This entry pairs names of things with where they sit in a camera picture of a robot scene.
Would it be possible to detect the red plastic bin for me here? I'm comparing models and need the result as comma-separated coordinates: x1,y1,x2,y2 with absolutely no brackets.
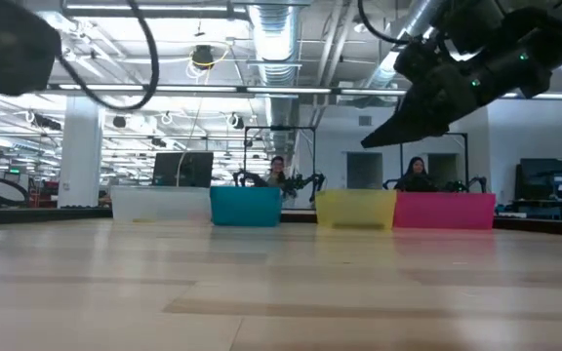
391,191,498,230

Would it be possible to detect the red tool cabinet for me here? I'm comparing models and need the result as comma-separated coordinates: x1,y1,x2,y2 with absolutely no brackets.
26,179,60,209

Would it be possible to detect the white building column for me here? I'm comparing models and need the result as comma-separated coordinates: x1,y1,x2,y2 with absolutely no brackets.
57,96,105,210

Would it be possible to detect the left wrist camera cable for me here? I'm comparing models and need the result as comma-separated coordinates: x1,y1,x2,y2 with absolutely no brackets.
58,0,161,112

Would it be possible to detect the person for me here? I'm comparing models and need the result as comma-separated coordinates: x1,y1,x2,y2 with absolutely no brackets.
263,155,290,189
393,156,439,193

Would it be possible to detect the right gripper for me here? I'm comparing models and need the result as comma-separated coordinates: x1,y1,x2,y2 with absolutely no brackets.
360,64,488,149

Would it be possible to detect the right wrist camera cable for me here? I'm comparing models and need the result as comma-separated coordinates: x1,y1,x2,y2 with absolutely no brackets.
357,0,412,48

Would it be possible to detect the black monitor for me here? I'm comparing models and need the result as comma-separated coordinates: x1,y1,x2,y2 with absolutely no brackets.
151,150,215,189

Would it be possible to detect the black ceiling camera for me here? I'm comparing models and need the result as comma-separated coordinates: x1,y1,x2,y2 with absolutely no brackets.
191,44,216,69

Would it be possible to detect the teal plastic bin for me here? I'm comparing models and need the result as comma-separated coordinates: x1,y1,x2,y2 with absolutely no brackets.
209,186,284,228

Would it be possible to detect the black aluminium table frame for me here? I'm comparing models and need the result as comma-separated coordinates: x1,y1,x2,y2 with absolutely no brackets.
0,207,562,240

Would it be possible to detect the silver air duct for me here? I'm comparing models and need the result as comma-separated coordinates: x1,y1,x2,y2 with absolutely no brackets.
245,0,304,162
366,0,451,92

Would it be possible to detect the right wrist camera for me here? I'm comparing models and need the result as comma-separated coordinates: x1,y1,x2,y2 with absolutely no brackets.
391,37,451,83

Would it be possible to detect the yellow plastic bin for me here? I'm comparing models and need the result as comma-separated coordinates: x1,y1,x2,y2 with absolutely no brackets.
314,189,399,230

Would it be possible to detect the dark equipment shelf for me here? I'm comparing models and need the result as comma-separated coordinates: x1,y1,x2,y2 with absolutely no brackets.
514,156,562,223

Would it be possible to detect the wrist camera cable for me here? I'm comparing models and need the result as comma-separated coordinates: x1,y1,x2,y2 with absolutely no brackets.
58,0,161,112
357,0,412,48

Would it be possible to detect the clear plastic bin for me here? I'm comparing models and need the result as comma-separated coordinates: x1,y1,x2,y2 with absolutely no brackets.
110,186,213,224

